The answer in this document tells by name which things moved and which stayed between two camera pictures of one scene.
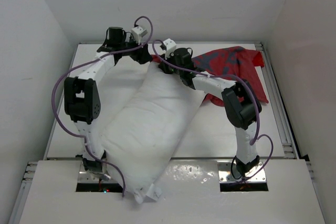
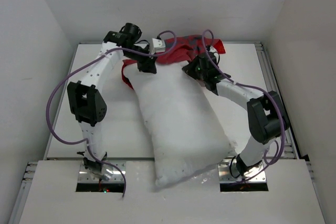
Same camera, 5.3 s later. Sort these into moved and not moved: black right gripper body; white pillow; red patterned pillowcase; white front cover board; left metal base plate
Moved: white pillow; black right gripper body; red patterned pillowcase
Not moved: left metal base plate; white front cover board
